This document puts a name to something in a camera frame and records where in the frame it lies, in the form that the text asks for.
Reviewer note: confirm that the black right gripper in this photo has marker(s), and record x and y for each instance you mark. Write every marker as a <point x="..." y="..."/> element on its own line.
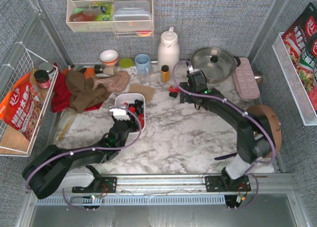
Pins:
<point x="183" y="93"/>

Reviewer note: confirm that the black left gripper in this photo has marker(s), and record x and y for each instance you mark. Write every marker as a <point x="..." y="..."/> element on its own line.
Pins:
<point x="132" y="113"/>

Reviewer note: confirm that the black coffee capsule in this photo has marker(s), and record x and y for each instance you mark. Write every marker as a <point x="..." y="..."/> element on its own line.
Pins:
<point x="138" y="105"/>

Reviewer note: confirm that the white plastic storage basket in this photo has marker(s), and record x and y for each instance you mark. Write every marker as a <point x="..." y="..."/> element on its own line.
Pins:
<point x="130" y="98"/>

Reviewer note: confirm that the tan scouring pad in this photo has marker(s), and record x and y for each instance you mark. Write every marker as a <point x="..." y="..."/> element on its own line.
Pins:
<point x="146" y="91"/>

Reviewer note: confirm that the pink striped towel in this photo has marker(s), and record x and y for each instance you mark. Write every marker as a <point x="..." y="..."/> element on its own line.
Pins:
<point x="116" y="83"/>

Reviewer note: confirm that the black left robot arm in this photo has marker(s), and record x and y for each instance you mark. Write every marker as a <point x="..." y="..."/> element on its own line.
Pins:
<point x="56" y="169"/>

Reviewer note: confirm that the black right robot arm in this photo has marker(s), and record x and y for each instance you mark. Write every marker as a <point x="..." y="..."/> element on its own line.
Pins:
<point x="254" y="134"/>

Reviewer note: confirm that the orange spice bottle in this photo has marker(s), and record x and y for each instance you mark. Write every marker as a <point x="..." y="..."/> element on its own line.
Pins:
<point x="164" y="73"/>

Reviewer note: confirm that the steel pot with lid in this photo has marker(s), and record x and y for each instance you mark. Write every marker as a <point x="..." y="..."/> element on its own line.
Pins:
<point x="217" y="64"/>

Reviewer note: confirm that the white thermos jug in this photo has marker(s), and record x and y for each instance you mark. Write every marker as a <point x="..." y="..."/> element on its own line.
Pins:
<point x="168" y="49"/>

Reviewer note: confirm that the clear glass cup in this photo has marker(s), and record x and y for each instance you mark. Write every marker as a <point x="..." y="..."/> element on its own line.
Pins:
<point x="142" y="78"/>

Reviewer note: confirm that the brown cloth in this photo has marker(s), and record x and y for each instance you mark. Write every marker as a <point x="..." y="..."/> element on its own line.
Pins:
<point x="82" y="94"/>

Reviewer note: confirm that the pink egg tray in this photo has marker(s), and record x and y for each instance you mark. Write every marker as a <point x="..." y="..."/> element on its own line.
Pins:
<point x="244" y="80"/>

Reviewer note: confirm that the glass jar lying down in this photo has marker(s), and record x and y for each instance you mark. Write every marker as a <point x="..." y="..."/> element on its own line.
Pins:
<point x="107" y="70"/>

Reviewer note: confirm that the green lidded white cup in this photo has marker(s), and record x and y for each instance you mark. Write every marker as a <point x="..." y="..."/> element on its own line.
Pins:
<point x="126" y="64"/>

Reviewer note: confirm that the blue mug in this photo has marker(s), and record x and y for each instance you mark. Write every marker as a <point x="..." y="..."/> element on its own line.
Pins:
<point x="143" y="63"/>

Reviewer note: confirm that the white orange striped bowl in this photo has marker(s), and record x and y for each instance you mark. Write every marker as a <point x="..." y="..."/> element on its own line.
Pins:
<point x="109" y="57"/>

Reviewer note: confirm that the red cloth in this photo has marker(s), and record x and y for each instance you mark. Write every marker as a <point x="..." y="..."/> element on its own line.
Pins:
<point x="60" y="100"/>

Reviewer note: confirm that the steel ladle bowl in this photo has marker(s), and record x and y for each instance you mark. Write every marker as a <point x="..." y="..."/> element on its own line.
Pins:
<point x="259" y="77"/>

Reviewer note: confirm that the round wooden board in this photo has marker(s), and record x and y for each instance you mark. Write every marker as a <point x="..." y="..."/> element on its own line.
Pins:
<point x="273" y="122"/>

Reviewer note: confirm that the silver lidded jar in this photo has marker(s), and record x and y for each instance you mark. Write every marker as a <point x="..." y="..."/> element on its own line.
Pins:
<point x="49" y="68"/>

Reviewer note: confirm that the dark lidded red jar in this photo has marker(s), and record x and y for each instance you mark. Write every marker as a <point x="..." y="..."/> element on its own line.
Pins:
<point x="42" y="78"/>

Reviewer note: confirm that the clear plastic food containers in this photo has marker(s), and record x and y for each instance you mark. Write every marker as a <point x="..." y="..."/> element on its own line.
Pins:
<point x="132" y="15"/>

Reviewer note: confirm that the orange snack bag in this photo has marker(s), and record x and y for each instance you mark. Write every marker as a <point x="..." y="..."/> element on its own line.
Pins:
<point x="19" y="109"/>

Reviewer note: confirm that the green packet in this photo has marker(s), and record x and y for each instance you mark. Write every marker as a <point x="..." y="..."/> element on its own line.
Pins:
<point x="106" y="10"/>

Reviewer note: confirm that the red seasoning packet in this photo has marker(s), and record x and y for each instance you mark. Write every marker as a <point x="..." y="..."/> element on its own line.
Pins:
<point x="300" y="40"/>

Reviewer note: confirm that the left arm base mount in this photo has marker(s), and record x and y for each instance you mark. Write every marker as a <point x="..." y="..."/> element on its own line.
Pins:
<point x="105" y="185"/>

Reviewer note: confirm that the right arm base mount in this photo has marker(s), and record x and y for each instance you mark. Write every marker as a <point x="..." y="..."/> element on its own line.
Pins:
<point x="215" y="183"/>

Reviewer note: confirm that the cream wall shelf basket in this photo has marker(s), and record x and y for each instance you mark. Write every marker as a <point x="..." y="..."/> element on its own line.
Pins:
<point x="81" y="18"/>

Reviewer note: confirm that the white right wall basket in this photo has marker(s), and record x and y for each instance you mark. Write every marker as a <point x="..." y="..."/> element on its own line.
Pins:
<point x="301" y="98"/>

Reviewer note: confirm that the white wire wall basket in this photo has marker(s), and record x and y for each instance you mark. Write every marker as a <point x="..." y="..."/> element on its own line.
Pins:
<point x="12" y="142"/>

